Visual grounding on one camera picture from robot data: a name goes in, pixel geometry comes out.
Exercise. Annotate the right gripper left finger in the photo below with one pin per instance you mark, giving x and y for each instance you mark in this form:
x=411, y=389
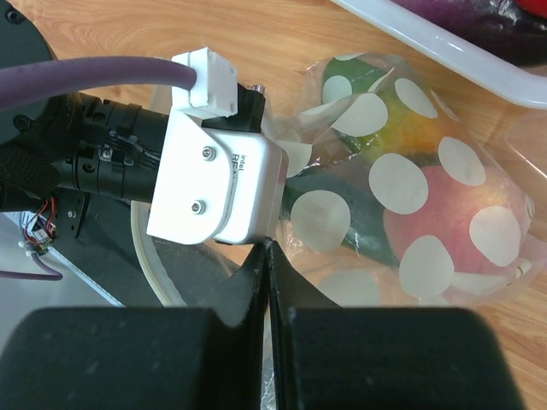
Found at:
x=203, y=357

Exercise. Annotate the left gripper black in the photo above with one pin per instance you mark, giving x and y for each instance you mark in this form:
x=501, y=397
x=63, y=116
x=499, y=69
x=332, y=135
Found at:
x=119, y=153

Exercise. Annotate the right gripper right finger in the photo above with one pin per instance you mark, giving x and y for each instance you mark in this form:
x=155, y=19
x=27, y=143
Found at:
x=331, y=357

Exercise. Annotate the polka dot zip bag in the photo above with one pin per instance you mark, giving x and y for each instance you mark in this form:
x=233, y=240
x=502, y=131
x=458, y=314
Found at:
x=425, y=277

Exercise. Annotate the fake pink peach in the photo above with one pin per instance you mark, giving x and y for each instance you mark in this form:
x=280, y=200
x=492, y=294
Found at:
x=482, y=227

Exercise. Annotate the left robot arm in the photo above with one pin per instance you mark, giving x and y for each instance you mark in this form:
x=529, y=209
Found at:
x=33, y=138

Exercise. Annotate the fake mango yellow green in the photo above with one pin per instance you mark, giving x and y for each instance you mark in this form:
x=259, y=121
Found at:
x=399, y=117

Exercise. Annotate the fake purple eggplant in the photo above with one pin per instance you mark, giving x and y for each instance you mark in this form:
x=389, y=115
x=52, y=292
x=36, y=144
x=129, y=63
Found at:
x=502, y=28

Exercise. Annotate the white plastic basket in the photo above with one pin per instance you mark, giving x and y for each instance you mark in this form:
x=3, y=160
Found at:
x=514, y=84

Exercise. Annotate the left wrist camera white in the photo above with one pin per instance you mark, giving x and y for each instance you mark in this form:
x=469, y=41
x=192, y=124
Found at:
x=219, y=177

